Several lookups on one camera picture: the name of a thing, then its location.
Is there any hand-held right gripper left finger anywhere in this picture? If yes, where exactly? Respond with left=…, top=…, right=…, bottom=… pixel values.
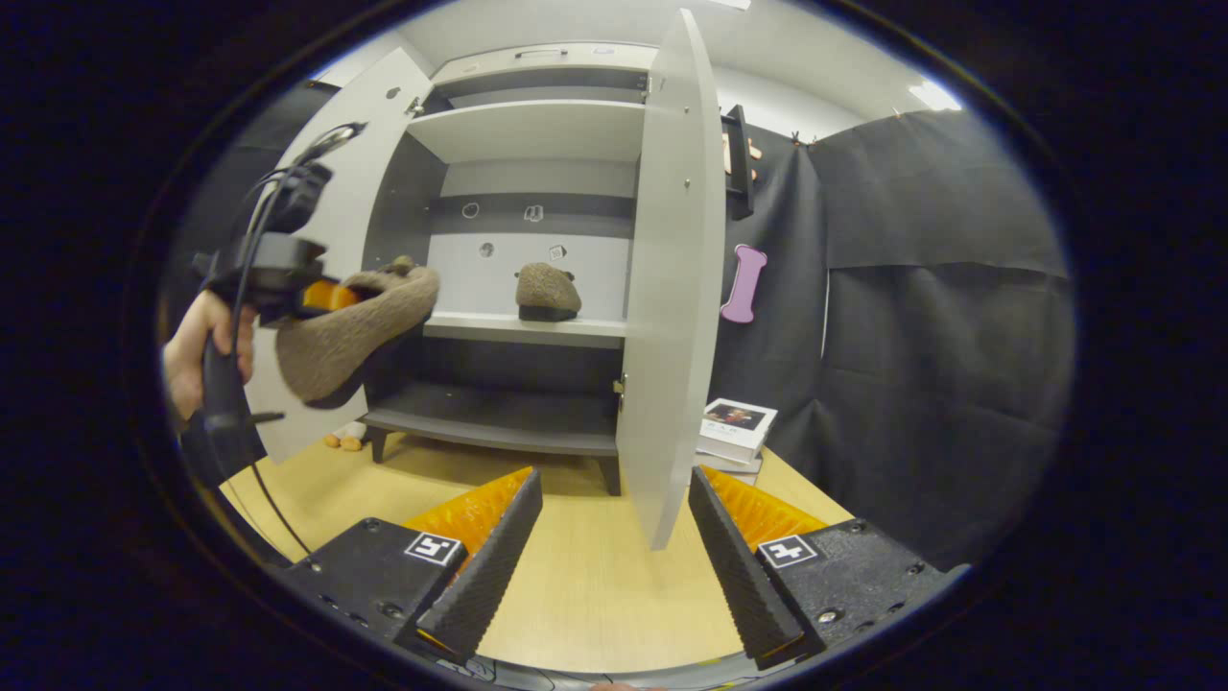
left=281, top=467, right=544, bottom=663

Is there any brown fuzzy shoe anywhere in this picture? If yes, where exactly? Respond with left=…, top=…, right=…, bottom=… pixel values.
left=275, top=256, right=440, bottom=411
left=515, top=262, right=583, bottom=322

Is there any grey cabinet door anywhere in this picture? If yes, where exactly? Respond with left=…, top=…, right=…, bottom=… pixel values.
left=616, top=10, right=756, bottom=551
left=245, top=48, right=435, bottom=465

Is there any thin grey book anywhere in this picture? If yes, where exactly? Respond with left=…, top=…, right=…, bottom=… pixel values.
left=693, top=451, right=765, bottom=485

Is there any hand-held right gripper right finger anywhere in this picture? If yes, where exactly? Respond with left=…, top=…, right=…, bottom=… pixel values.
left=688, top=465, right=965, bottom=670

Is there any black cable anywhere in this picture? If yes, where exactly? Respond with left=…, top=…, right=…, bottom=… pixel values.
left=228, top=123, right=367, bottom=558

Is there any ceiling light panel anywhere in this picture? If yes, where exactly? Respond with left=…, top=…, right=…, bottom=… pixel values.
left=907, top=81, right=963, bottom=112

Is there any grey shoe cabinet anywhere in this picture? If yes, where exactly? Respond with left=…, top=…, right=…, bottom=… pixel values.
left=361, top=43, right=665, bottom=497

